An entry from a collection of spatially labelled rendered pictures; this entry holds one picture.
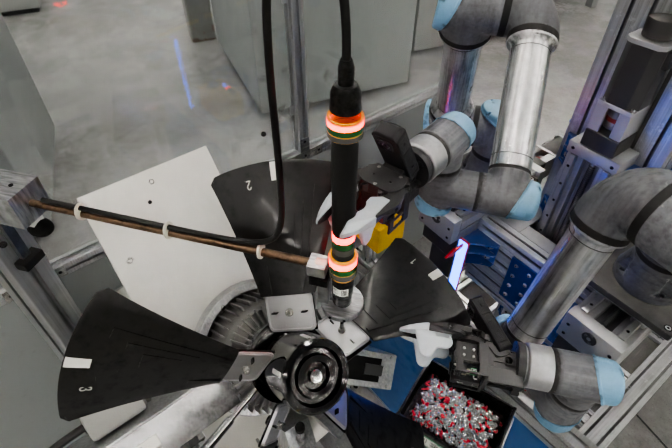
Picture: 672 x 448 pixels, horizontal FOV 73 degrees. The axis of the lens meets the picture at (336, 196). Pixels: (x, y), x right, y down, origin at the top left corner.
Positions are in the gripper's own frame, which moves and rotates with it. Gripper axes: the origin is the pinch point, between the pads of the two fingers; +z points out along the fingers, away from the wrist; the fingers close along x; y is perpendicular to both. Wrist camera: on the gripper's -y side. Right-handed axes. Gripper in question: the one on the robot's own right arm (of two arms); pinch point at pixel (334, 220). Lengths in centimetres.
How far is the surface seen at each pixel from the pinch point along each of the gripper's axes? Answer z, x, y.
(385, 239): -39, 15, 45
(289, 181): -6.9, 15.9, 5.8
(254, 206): -1.2, 19.0, 9.4
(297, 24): -57, 62, 4
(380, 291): -13.9, 0.1, 29.3
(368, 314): -7.9, -1.5, 28.8
